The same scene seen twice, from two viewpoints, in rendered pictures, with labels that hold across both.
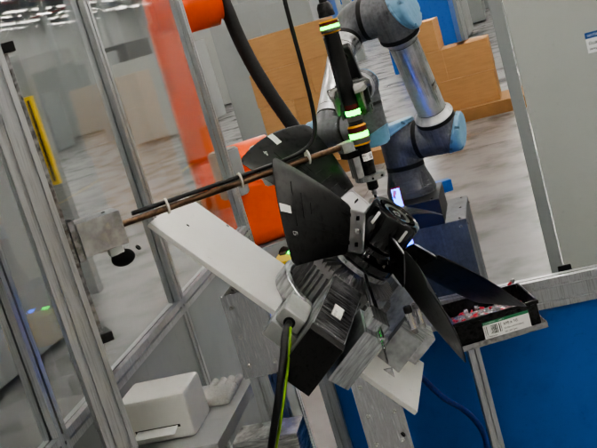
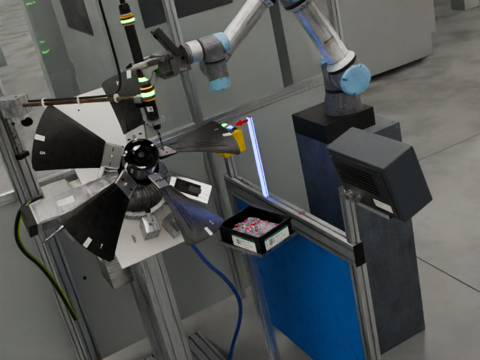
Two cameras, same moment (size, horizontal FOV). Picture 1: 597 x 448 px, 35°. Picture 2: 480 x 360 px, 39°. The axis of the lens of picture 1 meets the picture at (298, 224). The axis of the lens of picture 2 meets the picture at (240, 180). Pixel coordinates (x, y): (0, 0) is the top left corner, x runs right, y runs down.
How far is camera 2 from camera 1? 2.32 m
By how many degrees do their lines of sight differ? 51
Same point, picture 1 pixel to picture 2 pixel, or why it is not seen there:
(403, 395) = (125, 255)
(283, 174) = (50, 116)
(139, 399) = (73, 184)
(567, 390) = (328, 298)
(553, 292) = (316, 234)
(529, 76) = not seen: outside the picture
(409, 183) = (328, 103)
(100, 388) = (14, 179)
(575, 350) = (331, 278)
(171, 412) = not seen: hidden behind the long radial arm
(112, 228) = (12, 108)
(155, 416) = not seen: hidden behind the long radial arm
